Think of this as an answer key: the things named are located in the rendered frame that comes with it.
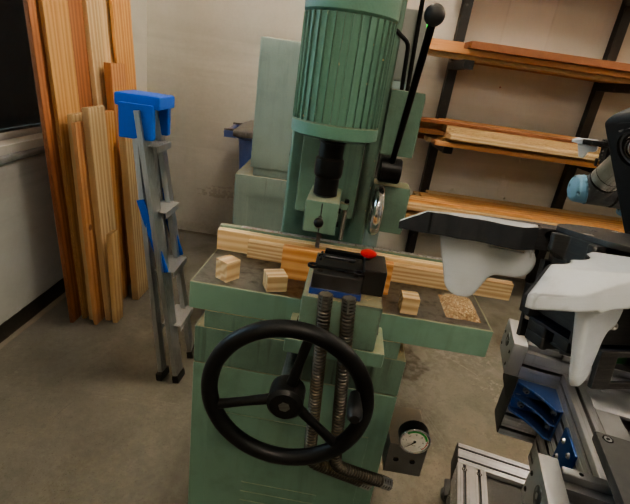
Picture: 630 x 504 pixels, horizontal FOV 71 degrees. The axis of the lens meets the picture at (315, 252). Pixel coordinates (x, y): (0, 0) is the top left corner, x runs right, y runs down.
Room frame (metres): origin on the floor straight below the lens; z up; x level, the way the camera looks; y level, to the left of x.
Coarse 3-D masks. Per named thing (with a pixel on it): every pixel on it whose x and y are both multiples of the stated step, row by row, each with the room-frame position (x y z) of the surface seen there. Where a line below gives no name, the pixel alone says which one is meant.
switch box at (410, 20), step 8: (408, 8) 1.19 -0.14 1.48; (408, 16) 1.19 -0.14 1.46; (416, 16) 1.19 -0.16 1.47; (408, 24) 1.19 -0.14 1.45; (424, 24) 1.19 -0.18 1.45; (408, 32) 1.19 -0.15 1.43; (424, 32) 1.19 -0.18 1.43; (400, 40) 1.19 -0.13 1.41; (400, 48) 1.19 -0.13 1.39; (400, 56) 1.19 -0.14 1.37; (416, 56) 1.19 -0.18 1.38; (400, 64) 1.19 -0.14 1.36; (408, 64) 1.19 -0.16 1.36; (400, 72) 1.19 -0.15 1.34; (400, 80) 1.19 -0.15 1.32
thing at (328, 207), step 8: (312, 192) 0.94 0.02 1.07; (312, 200) 0.88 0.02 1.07; (320, 200) 0.88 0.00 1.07; (328, 200) 0.89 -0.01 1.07; (336, 200) 0.90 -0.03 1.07; (312, 208) 0.88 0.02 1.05; (320, 208) 0.88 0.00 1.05; (328, 208) 0.88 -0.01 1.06; (336, 208) 0.88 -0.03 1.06; (304, 216) 0.88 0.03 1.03; (312, 216) 0.88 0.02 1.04; (328, 216) 0.88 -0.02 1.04; (336, 216) 0.88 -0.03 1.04; (304, 224) 0.88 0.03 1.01; (312, 224) 0.88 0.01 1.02; (328, 224) 0.88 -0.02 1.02; (336, 224) 0.89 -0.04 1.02; (320, 232) 0.88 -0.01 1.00; (328, 232) 0.88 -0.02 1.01
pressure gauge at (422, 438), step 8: (408, 424) 0.70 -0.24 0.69; (416, 424) 0.70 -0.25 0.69; (424, 424) 0.71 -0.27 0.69; (400, 432) 0.70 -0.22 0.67; (408, 432) 0.69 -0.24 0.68; (416, 432) 0.69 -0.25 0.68; (424, 432) 0.69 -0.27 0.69; (400, 440) 0.69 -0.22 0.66; (408, 440) 0.69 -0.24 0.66; (416, 440) 0.69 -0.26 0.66; (424, 440) 0.69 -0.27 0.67; (408, 448) 0.69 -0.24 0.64; (416, 448) 0.69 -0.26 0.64; (424, 448) 0.69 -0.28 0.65
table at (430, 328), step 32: (192, 288) 0.77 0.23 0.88; (224, 288) 0.77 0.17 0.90; (256, 288) 0.78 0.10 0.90; (288, 288) 0.80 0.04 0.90; (416, 288) 0.89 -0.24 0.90; (384, 320) 0.76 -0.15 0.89; (416, 320) 0.75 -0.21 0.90; (448, 320) 0.77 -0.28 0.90; (480, 320) 0.78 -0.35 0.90; (480, 352) 0.75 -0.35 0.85
